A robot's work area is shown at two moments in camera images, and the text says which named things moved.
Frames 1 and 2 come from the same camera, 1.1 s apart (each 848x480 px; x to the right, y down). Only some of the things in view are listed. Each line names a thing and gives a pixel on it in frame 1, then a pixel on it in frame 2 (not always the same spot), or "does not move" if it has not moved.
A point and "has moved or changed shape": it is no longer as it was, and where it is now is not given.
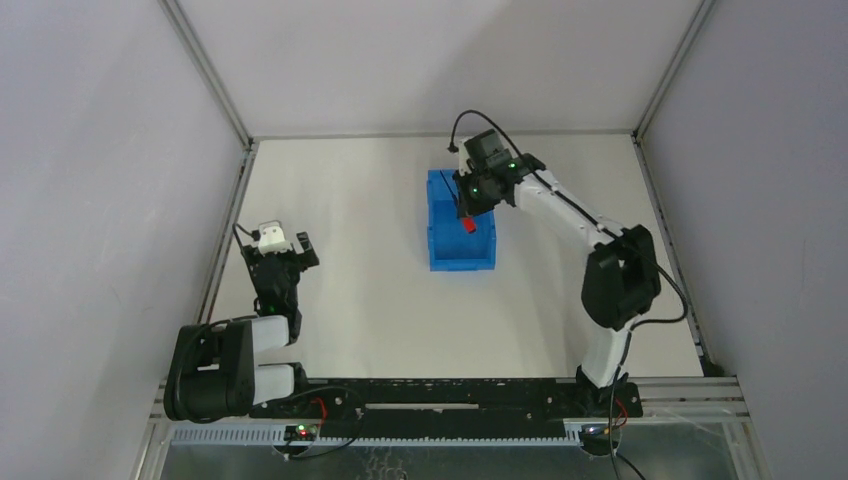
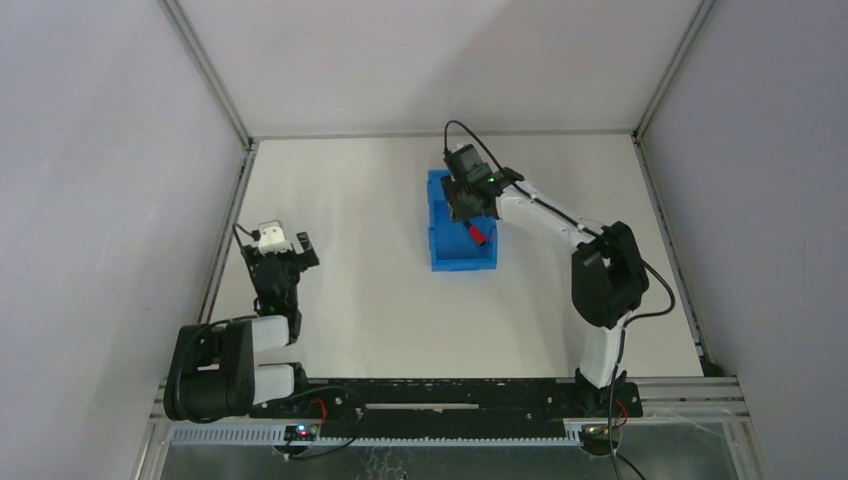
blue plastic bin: [451, 246] does not move
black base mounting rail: [451, 402] does not move
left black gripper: [281, 259] does not move
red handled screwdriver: [470, 224] has moved or changed shape
